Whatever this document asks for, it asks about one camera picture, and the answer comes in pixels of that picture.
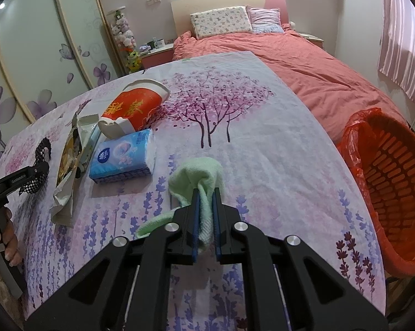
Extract purple striped pillow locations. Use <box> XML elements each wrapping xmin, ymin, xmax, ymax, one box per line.
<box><xmin>246</xmin><ymin>5</ymin><xmax>284</xmax><ymax>34</ymax></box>

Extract white green wrapper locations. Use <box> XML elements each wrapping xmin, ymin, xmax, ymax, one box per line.
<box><xmin>77</xmin><ymin>114</ymin><xmax>101</xmax><ymax>171</ymax></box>

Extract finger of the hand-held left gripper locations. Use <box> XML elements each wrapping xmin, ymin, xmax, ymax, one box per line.
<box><xmin>20</xmin><ymin>163</ymin><xmax>50</xmax><ymax>194</ymax></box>

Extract floral tablecloth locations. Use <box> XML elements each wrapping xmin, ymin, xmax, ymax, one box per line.
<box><xmin>0</xmin><ymin>51</ymin><xmax>387</xmax><ymax>331</ymax></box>

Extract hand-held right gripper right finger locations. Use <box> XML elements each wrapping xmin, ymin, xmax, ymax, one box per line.
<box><xmin>212</xmin><ymin>188</ymin><xmax>389</xmax><ymax>331</ymax></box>

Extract pink nightstand with mug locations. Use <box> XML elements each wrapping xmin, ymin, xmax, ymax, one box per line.
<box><xmin>139</xmin><ymin>43</ymin><xmax>175</xmax><ymax>70</ymax></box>

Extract gold snack wrapper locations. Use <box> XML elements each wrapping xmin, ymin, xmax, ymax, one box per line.
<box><xmin>51</xmin><ymin>117</ymin><xmax>86</xmax><ymax>228</ymax></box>

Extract white floral pillow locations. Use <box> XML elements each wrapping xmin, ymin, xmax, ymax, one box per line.
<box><xmin>190</xmin><ymin>6</ymin><xmax>254</xmax><ymax>40</ymax></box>

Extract green towel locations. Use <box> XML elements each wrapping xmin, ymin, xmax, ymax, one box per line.
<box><xmin>136</xmin><ymin>157</ymin><xmax>225</xmax><ymax>252</ymax></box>

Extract blue tissue pack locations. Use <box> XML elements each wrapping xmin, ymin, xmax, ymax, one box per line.
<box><xmin>89</xmin><ymin>128</ymin><xmax>157</xmax><ymax>185</ymax></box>

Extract wardrobe with flower doors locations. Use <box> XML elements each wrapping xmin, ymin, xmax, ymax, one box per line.
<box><xmin>0</xmin><ymin>0</ymin><xmax>129</xmax><ymax>180</ymax></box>

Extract person's left hand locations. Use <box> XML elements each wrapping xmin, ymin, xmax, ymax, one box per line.
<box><xmin>0</xmin><ymin>207</ymin><xmax>23</xmax><ymax>268</ymax></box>

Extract cream pink headboard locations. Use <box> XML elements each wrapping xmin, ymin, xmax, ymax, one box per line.
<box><xmin>170</xmin><ymin>0</ymin><xmax>291</xmax><ymax>40</ymax></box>

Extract pink curtain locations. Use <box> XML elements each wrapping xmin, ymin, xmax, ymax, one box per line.
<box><xmin>377</xmin><ymin>0</ymin><xmax>415</xmax><ymax>111</ymax></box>

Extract yellow green plush toy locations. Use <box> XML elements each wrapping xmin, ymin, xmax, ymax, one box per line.
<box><xmin>125</xmin><ymin>50</ymin><xmax>142</xmax><ymax>74</ymax></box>

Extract bed with pink cover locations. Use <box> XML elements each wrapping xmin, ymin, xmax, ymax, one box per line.
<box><xmin>172</xmin><ymin>28</ymin><xmax>411</xmax><ymax>145</ymax></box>

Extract hanging plush toys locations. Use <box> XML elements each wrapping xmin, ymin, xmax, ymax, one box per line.
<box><xmin>111</xmin><ymin>10</ymin><xmax>136</xmax><ymax>52</ymax></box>

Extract black mesh hair tie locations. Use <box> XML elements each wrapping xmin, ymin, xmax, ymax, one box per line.
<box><xmin>19</xmin><ymin>137</ymin><xmax>53</xmax><ymax>195</ymax></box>

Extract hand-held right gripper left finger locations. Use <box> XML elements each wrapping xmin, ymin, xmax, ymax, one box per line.
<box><xmin>23</xmin><ymin>189</ymin><xmax>201</xmax><ymax>331</ymax></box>

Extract red paper cup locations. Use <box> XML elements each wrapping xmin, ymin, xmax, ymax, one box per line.
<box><xmin>98</xmin><ymin>79</ymin><xmax>171</xmax><ymax>140</ymax></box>

